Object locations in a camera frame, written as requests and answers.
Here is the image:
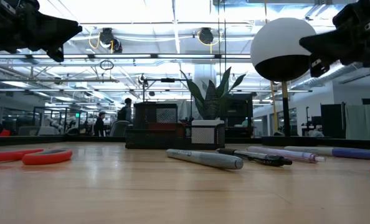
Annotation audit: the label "person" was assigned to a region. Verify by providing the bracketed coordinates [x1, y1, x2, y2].
[116, 97, 134, 124]
[93, 111, 107, 138]

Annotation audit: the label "grey office chair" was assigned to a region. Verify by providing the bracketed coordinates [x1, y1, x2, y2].
[109, 120, 131, 138]

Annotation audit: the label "black mesh desk organizer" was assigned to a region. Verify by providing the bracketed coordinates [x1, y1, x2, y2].
[125, 101, 226, 150]

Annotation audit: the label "black gantry frame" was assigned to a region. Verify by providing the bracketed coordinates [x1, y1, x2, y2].
[140, 77, 194, 121]

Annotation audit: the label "black shelf unit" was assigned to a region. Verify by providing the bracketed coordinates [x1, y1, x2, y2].
[222, 93, 254, 139]

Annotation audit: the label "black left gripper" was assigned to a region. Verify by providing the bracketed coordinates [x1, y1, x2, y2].
[0, 0, 83, 63]

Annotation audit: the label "black ballpoint pen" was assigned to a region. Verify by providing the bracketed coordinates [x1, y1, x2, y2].
[216, 147, 293, 167]

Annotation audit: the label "pink clear pen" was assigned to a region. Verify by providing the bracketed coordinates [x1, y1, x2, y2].
[247, 146, 327, 164]

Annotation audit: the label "green snake plant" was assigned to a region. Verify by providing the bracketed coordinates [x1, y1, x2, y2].
[180, 66, 247, 121]

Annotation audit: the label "pale green panel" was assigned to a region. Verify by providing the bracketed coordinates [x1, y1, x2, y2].
[345, 104, 370, 141]

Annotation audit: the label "purple highlighter pen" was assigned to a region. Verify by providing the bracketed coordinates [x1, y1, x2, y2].
[283, 146, 370, 161]

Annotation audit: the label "white globe lamp black stand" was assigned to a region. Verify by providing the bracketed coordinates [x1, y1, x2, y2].
[249, 17, 318, 147]

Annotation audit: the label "black cabinet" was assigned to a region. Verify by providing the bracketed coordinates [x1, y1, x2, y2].
[320, 102, 347, 139]

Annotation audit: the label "black ceiling cable reel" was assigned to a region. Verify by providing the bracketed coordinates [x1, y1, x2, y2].
[98, 27, 124, 54]
[197, 27, 216, 45]

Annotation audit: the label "red handled scissors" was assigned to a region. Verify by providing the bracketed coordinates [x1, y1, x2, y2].
[0, 147, 74, 166]

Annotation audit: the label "silver marker pen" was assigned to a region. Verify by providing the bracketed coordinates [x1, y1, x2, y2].
[165, 148, 245, 170]

